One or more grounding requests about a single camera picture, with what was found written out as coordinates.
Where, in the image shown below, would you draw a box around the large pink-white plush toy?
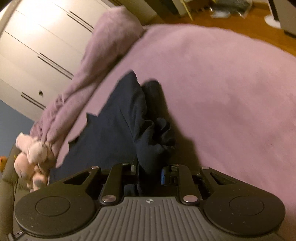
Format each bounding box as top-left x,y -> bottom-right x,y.
14,153 -> 50,193

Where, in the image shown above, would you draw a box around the white cabinet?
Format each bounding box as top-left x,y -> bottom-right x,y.
269,0 -> 296,37

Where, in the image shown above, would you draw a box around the crumpled pink duvet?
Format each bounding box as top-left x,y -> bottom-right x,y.
30,6 -> 145,168

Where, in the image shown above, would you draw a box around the white paper sheet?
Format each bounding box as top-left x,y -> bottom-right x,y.
211,10 -> 232,18

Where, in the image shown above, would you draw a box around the dark wooden door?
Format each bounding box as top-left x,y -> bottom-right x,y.
139,0 -> 181,24

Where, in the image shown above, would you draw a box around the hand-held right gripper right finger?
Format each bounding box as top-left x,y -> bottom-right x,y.
161,164 -> 228,205

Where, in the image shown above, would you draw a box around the white wardrobe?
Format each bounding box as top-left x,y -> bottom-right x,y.
0,0 -> 116,122

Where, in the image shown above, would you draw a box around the white plush toy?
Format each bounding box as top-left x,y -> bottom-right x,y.
16,133 -> 55,164

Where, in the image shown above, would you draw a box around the navy zip jacket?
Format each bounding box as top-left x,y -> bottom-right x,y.
48,71 -> 177,197

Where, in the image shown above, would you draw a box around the white round fan base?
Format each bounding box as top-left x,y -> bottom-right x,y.
264,15 -> 283,29

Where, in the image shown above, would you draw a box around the grey headboard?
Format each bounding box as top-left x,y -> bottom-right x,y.
0,144 -> 33,233

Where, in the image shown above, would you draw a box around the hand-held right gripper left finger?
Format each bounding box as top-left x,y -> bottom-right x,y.
62,162 -> 139,205

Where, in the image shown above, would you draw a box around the white side table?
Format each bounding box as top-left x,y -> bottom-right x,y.
171,0 -> 195,21

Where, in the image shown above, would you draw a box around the black plastic packets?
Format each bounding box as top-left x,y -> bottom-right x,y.
231,0 -> 254,16

